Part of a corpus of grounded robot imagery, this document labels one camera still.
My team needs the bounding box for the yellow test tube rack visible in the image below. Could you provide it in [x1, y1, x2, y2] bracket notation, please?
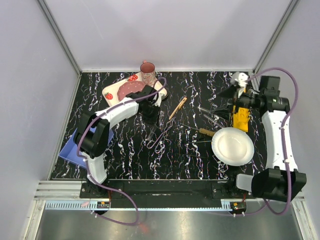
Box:
[232, 106, 250, 133]

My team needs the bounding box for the glass test tube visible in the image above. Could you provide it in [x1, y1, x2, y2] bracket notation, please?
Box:
[203, 114, 224, 128]
[198, 106, 216, 116]

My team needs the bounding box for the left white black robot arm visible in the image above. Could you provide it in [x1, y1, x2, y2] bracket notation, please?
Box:
[73, 85, 163, 198]

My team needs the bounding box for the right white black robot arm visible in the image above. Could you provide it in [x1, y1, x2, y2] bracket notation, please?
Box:
[211, 72, 307, 202]

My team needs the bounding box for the wooden clothespin clamp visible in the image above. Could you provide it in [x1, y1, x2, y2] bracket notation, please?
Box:
[169, 97, 188, 120]

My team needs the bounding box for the thin metal needle probe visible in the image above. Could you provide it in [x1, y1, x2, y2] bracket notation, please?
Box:
[184, 140, 212, 145]

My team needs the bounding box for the strawberry pattern tray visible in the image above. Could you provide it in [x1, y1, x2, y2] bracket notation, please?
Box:
[101, 71, 168, 108]

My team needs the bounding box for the white paper plate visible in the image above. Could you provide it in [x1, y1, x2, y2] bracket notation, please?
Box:
[211, 127, 255, 167]

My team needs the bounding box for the pink dotted plate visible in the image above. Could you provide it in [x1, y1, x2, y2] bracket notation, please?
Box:
[117, 80, 146, 101]

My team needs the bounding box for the pink floral mug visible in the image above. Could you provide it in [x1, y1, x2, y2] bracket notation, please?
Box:
[140, 60, 156, 86]

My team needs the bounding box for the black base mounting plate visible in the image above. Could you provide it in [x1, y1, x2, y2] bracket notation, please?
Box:
[79, 179, 251, 199]

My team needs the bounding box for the blue plastic bin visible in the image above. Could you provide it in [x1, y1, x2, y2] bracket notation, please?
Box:
[58, 127, 115, 170]

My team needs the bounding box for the right controller box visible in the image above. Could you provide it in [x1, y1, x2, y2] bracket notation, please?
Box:
[231, 201, 247, 212]

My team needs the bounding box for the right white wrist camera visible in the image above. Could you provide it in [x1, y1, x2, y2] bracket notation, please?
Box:
[230, 72, 249, 89]

